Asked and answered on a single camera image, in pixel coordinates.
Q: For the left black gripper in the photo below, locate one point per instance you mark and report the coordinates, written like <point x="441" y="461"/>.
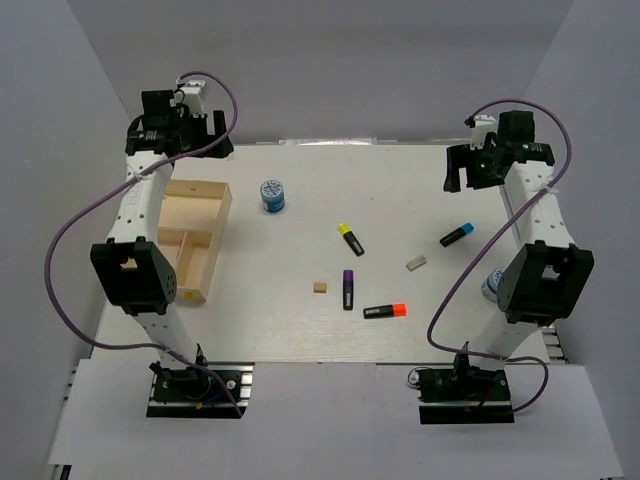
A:
<point x="201" y="122"/>

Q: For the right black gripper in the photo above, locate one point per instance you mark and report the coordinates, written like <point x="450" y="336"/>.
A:
<point x="462" y="156"/>

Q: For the blue cap highlighter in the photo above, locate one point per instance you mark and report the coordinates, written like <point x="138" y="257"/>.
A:
<point x="456" y="234"/>

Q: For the blue slime jar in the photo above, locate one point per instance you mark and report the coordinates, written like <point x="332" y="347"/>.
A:
<point x="272" y="196"/>
<point x="489" y="288"/>

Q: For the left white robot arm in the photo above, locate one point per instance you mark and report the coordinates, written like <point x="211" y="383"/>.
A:
<point x="134" y="273"/>

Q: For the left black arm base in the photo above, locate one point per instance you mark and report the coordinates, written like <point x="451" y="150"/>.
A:
<point x="190" y="394"/>

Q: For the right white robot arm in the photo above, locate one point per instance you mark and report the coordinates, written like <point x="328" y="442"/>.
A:
<point x="546" y="277"/>

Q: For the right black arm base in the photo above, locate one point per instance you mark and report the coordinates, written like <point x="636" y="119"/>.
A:
<point x="448" y="399"/>

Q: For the wooden compartment tray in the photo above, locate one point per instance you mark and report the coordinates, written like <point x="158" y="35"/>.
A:
<point x="191" y="227"/>

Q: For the grey white eraser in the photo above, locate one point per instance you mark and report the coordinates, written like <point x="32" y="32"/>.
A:
<point x="416" y="263"/>

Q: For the yellow cap highlighter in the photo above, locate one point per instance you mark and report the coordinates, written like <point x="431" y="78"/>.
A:
<point x="351" y="240"/>

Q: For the purple cap highlighter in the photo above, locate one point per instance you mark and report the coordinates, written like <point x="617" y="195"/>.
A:
<point x="348" y="290"/>

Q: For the orange cap highlighter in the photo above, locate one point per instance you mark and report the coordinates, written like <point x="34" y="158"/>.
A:
<point x="385" y="311"/>

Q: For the small tan eraser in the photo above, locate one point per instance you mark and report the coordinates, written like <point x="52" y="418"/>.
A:
<point x="320" y="287"/>

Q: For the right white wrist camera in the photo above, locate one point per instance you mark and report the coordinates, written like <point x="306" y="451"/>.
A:
<point x="483" y="129"/>

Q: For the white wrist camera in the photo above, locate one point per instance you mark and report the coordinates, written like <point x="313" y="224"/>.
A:
<point x="483" y="129"/>
<point x="192" y="95"/>

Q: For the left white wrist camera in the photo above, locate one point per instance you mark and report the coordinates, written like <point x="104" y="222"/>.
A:
<point x="192" y="95"/>

